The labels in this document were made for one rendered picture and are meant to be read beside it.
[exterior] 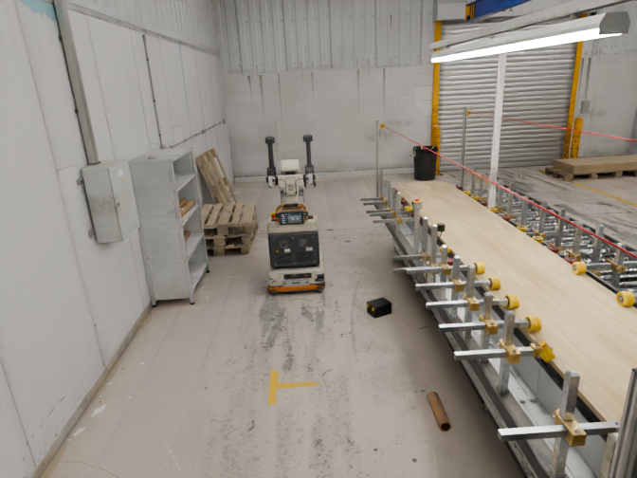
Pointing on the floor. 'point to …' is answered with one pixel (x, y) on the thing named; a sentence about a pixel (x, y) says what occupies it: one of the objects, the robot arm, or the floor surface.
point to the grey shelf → (159, 217)
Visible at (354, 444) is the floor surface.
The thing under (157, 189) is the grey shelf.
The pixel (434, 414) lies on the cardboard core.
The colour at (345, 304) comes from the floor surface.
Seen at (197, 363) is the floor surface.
